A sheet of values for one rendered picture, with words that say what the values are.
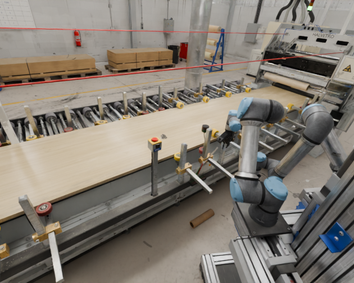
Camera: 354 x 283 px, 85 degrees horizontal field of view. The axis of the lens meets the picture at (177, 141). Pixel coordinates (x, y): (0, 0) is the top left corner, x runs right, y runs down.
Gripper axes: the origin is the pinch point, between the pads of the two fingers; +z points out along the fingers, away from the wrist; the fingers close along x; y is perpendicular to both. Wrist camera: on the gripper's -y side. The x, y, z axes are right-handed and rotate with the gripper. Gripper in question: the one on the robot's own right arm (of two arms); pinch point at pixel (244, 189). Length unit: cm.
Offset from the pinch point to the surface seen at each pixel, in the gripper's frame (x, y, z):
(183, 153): -31, -41, -20
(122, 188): -74, -62, 14
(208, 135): -6, -41, -29
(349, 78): 247, -29, -50
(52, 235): -125, -37, 1
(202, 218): -1, -32, 75
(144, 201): -65, -40, 13
